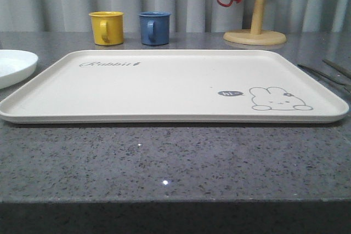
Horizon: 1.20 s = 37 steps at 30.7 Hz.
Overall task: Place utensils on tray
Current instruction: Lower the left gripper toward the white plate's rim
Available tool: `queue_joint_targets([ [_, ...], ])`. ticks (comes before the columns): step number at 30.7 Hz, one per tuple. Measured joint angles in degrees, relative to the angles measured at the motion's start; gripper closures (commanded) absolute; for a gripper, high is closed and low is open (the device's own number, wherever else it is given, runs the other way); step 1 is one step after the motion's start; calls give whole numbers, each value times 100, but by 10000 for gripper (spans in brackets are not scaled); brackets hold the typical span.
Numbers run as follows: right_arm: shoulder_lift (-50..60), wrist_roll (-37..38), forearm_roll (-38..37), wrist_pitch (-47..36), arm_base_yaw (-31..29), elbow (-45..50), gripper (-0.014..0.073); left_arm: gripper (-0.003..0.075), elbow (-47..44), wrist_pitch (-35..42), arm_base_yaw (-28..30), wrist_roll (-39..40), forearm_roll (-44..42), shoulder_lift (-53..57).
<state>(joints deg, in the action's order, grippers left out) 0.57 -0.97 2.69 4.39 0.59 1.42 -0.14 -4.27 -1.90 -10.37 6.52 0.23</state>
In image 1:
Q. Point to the silver metal fork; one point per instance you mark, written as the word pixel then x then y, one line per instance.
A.
pixel 346 86

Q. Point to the blue enamel mug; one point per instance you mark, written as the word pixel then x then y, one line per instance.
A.
pixel 154 28

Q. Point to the silver metal chopstick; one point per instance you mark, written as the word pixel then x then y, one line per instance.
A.
pixel 339 68

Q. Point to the cream rabbit serving tray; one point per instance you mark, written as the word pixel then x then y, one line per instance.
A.
pixel 109 86

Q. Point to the grey pleated curtain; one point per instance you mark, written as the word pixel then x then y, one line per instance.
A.
pixel 287 16

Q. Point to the wooden mug tree stand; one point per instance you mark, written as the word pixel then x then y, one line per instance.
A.
pixel 256 35

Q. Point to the yellow enamel mug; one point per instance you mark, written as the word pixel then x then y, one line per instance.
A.
pixel 107 27

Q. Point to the white round plate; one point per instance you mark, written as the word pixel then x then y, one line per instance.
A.
pixel 16 66

